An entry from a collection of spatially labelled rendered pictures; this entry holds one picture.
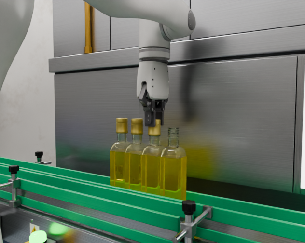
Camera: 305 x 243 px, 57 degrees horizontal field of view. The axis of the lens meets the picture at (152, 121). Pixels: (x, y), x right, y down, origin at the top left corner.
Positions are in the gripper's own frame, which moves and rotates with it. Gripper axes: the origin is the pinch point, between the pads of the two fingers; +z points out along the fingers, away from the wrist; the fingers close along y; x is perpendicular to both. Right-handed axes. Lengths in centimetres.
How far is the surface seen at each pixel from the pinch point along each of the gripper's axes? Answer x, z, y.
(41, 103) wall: -254, -3, -153
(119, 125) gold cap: -11.0, 2.1, 1.3
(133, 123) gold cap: -5.8, 1.3, 1.7
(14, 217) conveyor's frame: -42, 32, 15
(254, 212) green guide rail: 26.2, 21.8, -3.1
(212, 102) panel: 12.0, -4.4, -12.0
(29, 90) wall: -267, -20, -147
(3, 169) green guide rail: -64, 21, 5
